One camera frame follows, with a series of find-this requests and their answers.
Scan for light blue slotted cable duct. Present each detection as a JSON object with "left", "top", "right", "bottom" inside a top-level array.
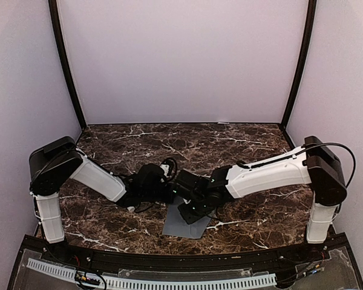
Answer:
[{"left": 27, "top": 258, "right": 276, "bottom": 289}]

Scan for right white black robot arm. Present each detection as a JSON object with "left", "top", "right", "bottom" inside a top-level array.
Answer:
[{"left": 172, "top": 136, "right": 351, "bottom": 262}]

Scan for black curved front rail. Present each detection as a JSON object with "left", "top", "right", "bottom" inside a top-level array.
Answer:
[{"left": 21, "top": 233, "right": 350, "bottom": 272}]

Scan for black corner post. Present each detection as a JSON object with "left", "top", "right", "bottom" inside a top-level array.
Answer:
[
  {"left": 48, "top": 0, "right": 87, "bottom": 131},
  {"left": 281, "top": 0, "right": 318, "bottom": 126}
]

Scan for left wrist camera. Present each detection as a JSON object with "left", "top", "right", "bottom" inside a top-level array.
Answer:
[{"left": 160, "top": 157, "right": 178, "bottom": 183}]

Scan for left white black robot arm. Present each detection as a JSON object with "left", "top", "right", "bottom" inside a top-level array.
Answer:
[{"left": 28, "top": 136, "right": 178, "bottom": 263}]

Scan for right black corner post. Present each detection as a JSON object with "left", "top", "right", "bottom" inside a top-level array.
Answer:
[{"left": 281, "top": 0, "right": 318, "bottom": 126}]

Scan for grey blue envelope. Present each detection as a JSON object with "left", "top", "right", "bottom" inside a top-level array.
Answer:
[{"left": 162, "top": 204, "right": 211, "bottom": 239}]

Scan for left black corner post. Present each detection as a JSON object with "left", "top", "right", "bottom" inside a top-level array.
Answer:
[{"left": 48, "top": 0, "right": 87, "bottom": 131}]

